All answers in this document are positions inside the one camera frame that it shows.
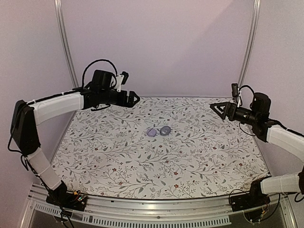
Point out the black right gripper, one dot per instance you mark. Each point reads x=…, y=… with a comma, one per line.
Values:
x=230, y=107

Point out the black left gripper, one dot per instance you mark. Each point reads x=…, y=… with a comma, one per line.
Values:
x=123, y=102

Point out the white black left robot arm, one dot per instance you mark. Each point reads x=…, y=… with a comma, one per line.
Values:
x=105, y=88

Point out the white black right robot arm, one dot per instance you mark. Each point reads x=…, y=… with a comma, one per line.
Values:
x=272, y=132

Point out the floral patterned table mat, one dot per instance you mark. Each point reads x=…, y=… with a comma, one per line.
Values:
x=108, y=153

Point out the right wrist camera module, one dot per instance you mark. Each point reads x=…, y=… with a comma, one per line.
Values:
x=236, y=94

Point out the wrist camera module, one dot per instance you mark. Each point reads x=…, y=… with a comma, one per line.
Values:
x=121, y=80
x=236, y=94

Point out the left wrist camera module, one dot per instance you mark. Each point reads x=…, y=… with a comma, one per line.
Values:
x=121, y=80

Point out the aluminium front rail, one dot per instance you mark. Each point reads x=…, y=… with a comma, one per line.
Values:
x=106, y=212

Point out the right aluminium frame post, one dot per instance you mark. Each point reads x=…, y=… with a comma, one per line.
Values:
x=250, y=41

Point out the aluminium frame post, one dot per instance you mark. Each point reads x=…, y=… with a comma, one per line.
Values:
x=250, y=41
x=64, y=41

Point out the left aluminium frame post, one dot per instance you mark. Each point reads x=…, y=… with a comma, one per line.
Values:
x=64, y=41

